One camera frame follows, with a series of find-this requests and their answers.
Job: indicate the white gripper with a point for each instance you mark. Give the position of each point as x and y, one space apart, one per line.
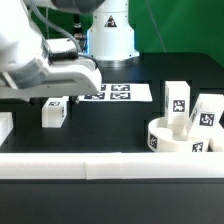
68 80

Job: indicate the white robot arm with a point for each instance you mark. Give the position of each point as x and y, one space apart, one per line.
41 59

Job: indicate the white sheet with tags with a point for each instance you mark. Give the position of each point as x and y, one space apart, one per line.
122 92

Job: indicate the white left fence rail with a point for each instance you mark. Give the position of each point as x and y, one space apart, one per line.
6 125

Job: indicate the white fence rail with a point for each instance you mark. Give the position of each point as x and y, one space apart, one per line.
97 166
6 125

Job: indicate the white front fence rail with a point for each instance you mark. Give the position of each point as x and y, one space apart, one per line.
97 166

